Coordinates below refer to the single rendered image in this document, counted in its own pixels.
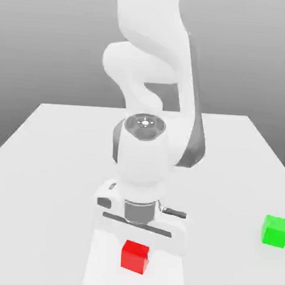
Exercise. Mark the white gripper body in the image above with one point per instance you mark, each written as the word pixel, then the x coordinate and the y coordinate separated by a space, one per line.
pixel 139 235

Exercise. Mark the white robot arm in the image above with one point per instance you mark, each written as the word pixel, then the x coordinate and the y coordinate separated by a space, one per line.
pixel 141 156

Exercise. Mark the small red cube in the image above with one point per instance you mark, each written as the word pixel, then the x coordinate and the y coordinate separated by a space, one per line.
pixel 134 257

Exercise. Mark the small green cube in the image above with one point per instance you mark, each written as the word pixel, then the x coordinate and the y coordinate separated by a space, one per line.
pixel 275 231

